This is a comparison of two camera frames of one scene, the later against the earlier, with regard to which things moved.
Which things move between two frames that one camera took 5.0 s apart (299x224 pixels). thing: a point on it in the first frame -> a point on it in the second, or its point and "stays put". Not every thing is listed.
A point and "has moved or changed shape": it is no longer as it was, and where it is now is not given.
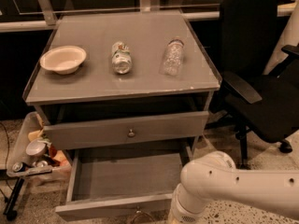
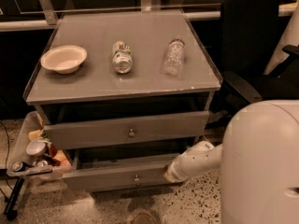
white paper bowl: (64, 59) stays put
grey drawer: (141, 131) stays put
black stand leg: (9, 209) stays put
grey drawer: (122, 185) has moved or changed shape
